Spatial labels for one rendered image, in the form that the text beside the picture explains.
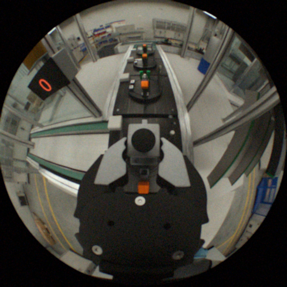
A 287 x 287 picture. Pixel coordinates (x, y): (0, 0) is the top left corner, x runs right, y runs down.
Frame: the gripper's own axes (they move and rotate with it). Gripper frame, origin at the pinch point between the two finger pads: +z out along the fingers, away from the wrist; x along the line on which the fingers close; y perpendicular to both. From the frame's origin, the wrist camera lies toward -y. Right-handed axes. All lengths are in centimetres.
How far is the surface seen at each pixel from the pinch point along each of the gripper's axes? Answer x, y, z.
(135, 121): -3.2, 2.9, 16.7
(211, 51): 55, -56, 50
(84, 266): -174, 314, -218
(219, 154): 41.5, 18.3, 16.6
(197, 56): 67, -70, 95
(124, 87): -9.0, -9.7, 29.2
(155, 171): 3.0, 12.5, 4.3
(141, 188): -0.4, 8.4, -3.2
